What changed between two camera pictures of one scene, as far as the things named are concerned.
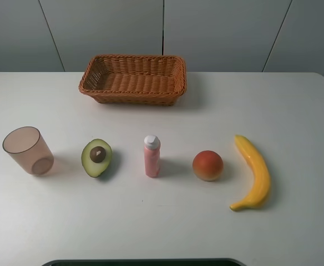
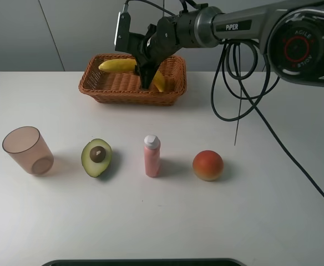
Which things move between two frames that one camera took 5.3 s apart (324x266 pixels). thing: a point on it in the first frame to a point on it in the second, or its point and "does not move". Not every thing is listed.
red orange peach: x=208 y=165 does not move
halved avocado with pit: x=96 y=157 does not move
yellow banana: x=262 y=177 to x=128 y=65
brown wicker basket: x=142 y=80 does not move
